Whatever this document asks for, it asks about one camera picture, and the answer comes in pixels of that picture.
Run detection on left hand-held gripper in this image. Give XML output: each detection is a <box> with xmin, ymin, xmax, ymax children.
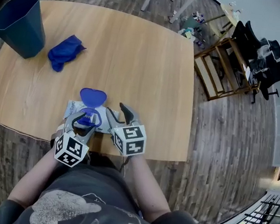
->
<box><xmin>51</xmin><ymin>108</ymin><xmax>98</xmax><ymax>171</ymax></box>

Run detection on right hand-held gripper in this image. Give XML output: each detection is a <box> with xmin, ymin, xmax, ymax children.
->
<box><xmin>100</xmin><ymin>100</ymin><xmax>152</xmax><ymax>160</ymax></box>

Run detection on wet wipe pack purple lid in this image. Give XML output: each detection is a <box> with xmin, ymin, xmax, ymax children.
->
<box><xmin>61</xmin><ymin>85</ymin><xmax>124</xmax><ymax>136</ymax></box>

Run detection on person's right forearm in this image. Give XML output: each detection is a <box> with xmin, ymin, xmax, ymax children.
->
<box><xmin>116</xmin><ymin>154</ymin><xmax>178</xmax><ymax>224</ymax></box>

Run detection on person's left forearm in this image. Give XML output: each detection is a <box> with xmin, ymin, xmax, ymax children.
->
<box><xmin>6</xmin><ymin>148</ymin><xmax>60</xmax><ymax>212</ymax></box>

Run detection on blue cloth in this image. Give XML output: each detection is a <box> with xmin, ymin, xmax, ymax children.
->
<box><xmin>45</xmin><ymin>31</ymin><xmax>89</xmax><ymax>76</ymax></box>

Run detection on person's dark printed t-shirt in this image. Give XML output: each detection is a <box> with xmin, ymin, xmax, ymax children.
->
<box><xmin>0</xmin><ymin>138</ymin><xmax>228</xmax><ymax>224</ymax></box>

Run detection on wooden shelf rack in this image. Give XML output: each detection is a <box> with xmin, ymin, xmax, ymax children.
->
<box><xmin>188</xmin><ymin>32</ymin><xmax>267</xmax><ymax>108</ymax></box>

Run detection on pile of small floor clutter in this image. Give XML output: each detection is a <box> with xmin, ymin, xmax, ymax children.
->
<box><xmin>174</xmin><ymin>8</ymin><xmax>212</xmax><ymax>50</ymax></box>

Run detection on dark teal waste bin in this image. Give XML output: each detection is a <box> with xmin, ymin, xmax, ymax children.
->
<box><xmin>0</xmin><ymin>0</ymin><xmax>52</xmax><ymax>62</ymax></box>

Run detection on black office chair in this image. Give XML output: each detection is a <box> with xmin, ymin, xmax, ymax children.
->
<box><xmin>258</xmin><ymin>37</ymin><xmax>280</xmax><ymax>62</ymax></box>
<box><xmin>241</xmin><ymin>20</ymin><xmax>266</xmax><ymax>53</ymax></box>
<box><xmin>243</xmin><ymin>55</ymin><xmax>280</xmax><ymax>107</ymax></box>
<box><xmin>228</xmin><ymin>19</ymin><xmax>250</xmax><ymax>59</ymax></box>

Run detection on small light wooden table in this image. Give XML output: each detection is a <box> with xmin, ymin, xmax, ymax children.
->
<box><xmin>203</xmin><ymin>1</ymin><xmax>242</xmax><ymax>40</ymax></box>

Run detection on clear plastic chair cover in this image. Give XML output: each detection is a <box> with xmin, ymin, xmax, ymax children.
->
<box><xmin>255</xmin><ymin>43</ymin><xmax>273</xmax><ymax>61</ymax></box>

